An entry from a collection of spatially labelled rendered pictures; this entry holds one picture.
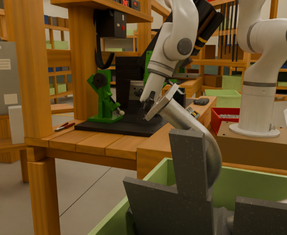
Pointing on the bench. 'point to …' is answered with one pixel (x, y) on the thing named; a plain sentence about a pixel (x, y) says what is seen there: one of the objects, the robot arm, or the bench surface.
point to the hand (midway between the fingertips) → (142, 119)
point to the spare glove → (201, 101)
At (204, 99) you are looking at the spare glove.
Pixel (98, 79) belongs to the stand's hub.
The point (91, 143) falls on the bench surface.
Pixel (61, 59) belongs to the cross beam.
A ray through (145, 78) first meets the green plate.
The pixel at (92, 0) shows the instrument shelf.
